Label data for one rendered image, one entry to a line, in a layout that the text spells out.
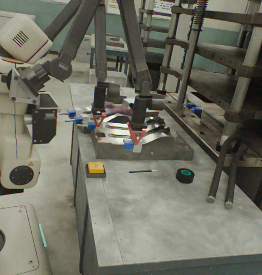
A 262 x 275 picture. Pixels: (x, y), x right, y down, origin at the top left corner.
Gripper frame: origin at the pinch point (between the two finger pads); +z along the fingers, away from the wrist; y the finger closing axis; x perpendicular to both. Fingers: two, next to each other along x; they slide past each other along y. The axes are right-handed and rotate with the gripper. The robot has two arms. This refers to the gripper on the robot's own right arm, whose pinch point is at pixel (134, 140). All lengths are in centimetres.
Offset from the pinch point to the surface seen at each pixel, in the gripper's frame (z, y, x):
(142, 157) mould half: 13.6, 10.3, -8.9
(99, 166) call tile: 11.6, -2.8, 14.4
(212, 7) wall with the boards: -95, 694, -377
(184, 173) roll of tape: 11.7, -8.2, -23.3
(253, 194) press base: 42, 18, -89
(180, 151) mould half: 9.4, 10.3, -28.6
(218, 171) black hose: 8.4, -11.5, -37.6
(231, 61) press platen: -33, 47, -67
